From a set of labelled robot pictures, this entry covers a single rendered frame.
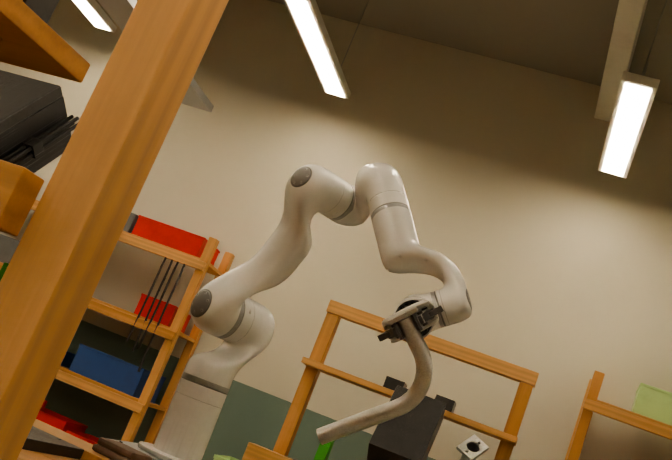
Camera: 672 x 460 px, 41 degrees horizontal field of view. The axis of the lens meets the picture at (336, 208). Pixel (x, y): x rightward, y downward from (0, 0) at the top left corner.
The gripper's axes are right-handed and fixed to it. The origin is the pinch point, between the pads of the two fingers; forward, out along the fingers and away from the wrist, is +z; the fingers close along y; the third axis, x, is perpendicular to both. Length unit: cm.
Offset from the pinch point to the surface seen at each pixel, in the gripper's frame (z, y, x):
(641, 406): -485, 72, 142
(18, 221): 44, -38, -39
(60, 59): 18, -32, -67
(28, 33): 26, -32, -70
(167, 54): 37, -10, -52
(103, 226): 40, -29, -33
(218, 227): -593, -168, -119
